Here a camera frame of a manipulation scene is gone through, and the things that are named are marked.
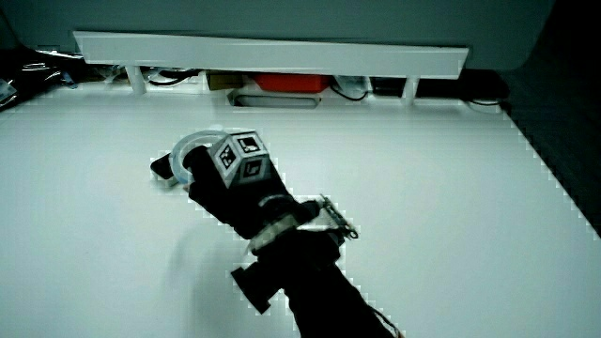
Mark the person's right hand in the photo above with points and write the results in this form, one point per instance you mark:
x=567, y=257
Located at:
x=244, y=202

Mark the white desk shelf riser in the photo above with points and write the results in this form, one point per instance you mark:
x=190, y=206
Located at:
x=263, y=55

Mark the black box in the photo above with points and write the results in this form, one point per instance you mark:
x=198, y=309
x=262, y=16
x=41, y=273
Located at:
x=388, y=86

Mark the brown cardboard box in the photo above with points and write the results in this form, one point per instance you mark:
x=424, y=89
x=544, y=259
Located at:
x=224, y=81

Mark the light blue tape roll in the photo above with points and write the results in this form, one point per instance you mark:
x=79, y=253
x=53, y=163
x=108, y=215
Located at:
x=177, y=151

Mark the black plastic bag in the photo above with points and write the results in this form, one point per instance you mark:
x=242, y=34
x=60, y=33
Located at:
x=33, y=75

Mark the white grey flat device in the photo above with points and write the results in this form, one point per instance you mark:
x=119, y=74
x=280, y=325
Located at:
x=277, y=100

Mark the red box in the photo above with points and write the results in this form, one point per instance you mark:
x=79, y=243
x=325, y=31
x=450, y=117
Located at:
x=291, y=82

